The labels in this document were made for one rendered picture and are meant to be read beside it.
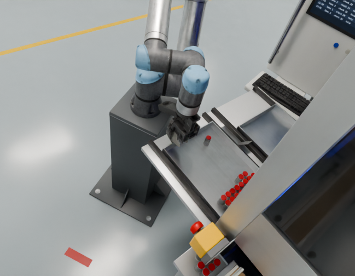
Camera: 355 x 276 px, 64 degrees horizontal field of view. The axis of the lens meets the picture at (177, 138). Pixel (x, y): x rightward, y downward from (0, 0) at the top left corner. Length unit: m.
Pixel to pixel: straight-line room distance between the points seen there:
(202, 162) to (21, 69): 2.05
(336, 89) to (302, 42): 1.20
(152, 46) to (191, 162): 0.45
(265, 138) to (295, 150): 0.76
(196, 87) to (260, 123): 0.57
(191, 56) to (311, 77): 0.92
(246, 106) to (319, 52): 0.48
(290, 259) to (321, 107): 0.38
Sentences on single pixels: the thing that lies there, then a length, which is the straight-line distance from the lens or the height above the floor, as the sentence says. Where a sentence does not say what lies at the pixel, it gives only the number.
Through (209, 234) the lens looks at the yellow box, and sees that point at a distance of 0.82.
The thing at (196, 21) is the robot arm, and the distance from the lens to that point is 1.16.
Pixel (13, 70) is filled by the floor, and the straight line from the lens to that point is 2.81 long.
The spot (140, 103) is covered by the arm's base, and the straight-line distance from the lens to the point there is 1.27.
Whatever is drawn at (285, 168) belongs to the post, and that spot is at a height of 1.37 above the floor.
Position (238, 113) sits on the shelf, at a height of 0.88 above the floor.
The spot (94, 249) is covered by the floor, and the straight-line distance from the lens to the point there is 1.86.
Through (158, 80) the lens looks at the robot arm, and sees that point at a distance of 1.18.
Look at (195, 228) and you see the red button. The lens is 0.84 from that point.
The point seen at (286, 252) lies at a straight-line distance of 0.72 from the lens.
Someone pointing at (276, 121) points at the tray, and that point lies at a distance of 1.37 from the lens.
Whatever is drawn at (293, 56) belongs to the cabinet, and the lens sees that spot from 1.68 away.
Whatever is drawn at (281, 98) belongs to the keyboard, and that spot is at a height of 0.83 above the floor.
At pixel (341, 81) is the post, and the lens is 0.44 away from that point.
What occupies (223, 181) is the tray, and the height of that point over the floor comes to 0.88.
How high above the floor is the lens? 1.79
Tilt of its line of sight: 52 degrees down
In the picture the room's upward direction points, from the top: 16 degrees clockwise
